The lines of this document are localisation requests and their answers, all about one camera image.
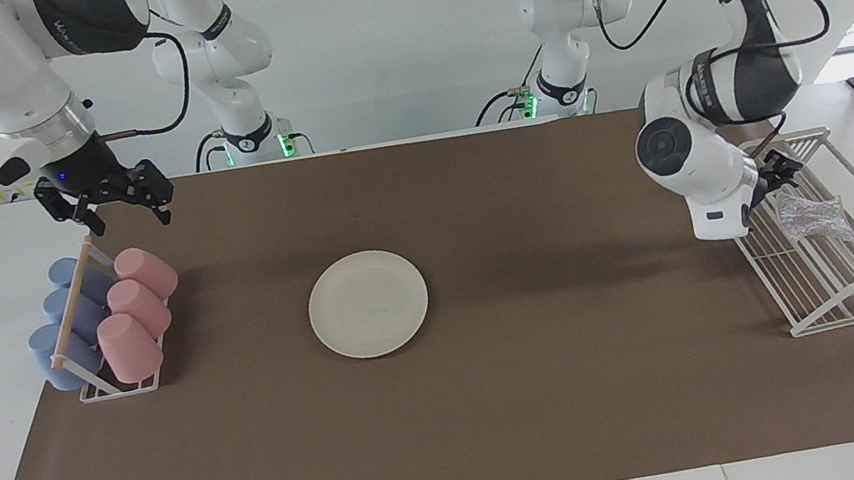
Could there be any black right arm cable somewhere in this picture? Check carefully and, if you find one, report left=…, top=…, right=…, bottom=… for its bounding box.
left=84, top=25, right=201, bottom=147

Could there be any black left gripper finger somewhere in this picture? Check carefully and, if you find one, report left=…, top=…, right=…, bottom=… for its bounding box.
left=764, top=168, right=798, bottom=193
left=760, top=143, right=806, bottom=178

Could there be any silver mesh sponge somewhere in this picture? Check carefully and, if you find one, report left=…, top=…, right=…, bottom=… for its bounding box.
left=774, top=181, right=854, bottom=256

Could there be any brown paper table mat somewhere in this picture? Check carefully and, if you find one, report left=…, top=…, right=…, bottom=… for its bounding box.
left=0, top=73, right=854, bottom=480

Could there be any white cup rack wooden rod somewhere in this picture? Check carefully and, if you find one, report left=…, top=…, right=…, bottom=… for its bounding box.
left=33, top=225, right=184, bottom=409

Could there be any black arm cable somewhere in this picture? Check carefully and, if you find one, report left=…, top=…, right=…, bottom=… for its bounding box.
left=84, top=25, right=201, bottom=147
left=592, top=0, right=848, bottom=163

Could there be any white wire dish rack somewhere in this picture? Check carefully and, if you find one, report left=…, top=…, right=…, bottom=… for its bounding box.
left=695, top=121, right=854, bottom=349

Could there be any cream round plate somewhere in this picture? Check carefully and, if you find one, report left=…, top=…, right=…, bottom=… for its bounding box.
left=301, top=242, right=437, bottom=367

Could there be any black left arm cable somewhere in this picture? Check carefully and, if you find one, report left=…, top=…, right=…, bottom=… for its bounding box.
left=592, top=0, right=848, bottom=163

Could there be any black base cable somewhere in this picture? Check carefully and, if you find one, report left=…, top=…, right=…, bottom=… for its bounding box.
left=188, top=116, right=316, bottom=175
left=462, top=44, right=555, bottom=131

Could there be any pink plastic cup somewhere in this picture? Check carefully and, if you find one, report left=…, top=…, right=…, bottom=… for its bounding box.
left=94, top=307, right=168, bottom=389
left=111, top=242, right=182, bottom=307
left=104, top=274, right=177, bottom=345

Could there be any blue plastic cup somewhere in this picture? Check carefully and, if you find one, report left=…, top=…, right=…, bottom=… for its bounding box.
left=41, top=281, right=113, bottom=348
left=25, top=316, right=110, bottom=398
left=46, top=250, right=121, bottom=312

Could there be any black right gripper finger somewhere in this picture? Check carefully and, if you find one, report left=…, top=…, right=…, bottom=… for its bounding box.
left=35, top=183, right=108, bottom=246
left=126, top=155, right=181, bottom=230

